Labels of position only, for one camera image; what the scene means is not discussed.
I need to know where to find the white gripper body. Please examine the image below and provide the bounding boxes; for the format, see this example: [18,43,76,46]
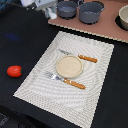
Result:
[20,0,57,10]

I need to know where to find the small grey frying pan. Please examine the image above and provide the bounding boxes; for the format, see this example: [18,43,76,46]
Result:
[57,1,77,18]

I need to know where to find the large grey cooking pot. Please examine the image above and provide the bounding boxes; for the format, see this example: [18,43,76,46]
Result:
[78,0,105,24]

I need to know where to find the round beige plate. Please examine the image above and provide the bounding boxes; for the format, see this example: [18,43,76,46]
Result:
[56,55,83,78]

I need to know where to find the cream bowl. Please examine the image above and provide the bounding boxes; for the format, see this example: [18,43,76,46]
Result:
[119,5,128,30]

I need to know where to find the striped beige placemat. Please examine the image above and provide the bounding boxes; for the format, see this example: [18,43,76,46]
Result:
[14,31,114,128]

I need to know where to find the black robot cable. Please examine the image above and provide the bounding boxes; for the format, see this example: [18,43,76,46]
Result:
[0,1,22,8]

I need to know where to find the knife with wooden handle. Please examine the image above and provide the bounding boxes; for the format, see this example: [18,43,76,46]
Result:
[58,49,98,63]

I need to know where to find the fork with wooden handle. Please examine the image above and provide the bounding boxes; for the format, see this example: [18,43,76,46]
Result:
[45,72,86,89]

